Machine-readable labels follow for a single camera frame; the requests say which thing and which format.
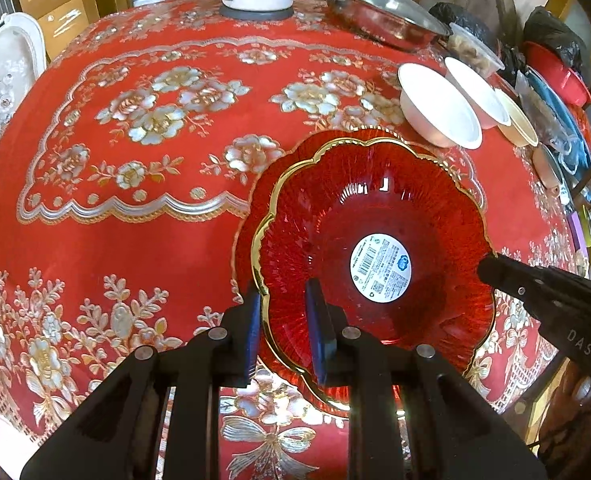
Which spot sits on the red gold-rimmed glass plate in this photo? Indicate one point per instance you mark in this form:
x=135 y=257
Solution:
x=425 y=210
x=243 y=240

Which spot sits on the red floral tablecloth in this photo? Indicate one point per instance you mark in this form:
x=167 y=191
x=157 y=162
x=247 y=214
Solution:
x=125 y=260

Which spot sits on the cream paper bowl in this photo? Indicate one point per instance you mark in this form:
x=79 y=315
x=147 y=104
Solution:
x=518 y=120

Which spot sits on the blue plastic tray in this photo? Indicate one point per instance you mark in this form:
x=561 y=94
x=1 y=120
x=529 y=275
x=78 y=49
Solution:
x=575 y=130

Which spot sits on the black plastic bag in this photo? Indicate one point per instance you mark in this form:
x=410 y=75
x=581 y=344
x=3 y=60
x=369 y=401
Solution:
x=463 y=17
x=550 y=30

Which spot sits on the wooden cabinet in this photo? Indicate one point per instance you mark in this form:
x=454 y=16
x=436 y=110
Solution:
x=65 y=0

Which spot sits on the clear plastic bag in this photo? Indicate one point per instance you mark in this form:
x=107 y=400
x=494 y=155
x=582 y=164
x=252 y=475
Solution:
x=540 y=110

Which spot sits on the glass pot lid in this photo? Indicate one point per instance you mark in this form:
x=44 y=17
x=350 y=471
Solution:
x=375 y=2

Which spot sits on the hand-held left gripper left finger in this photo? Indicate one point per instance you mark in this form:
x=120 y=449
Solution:
x=253 y=342

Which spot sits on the dark kettle base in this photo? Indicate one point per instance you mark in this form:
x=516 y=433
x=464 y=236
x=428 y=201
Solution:
x=255 y=14

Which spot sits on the white ornate chair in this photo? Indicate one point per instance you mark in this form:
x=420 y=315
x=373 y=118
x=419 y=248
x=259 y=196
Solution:
x=5 y=90

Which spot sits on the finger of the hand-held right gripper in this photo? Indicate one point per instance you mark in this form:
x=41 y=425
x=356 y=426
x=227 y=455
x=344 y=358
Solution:
x=500 y=275

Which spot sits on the white paper bowl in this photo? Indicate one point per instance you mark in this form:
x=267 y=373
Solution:
x=440 y=105
x=480 y=90

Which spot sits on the clear plastic food container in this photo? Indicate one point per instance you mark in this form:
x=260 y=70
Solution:
x=475 y=52

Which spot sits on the red plastic basin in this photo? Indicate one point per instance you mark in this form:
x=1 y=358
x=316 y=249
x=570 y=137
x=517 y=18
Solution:
x=560 y=72

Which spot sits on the stainless steel pot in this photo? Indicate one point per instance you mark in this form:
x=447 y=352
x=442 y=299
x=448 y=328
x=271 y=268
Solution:
x=390 y=35

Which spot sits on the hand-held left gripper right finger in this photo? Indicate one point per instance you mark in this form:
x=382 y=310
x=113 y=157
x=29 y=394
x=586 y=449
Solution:
x=318 y=332

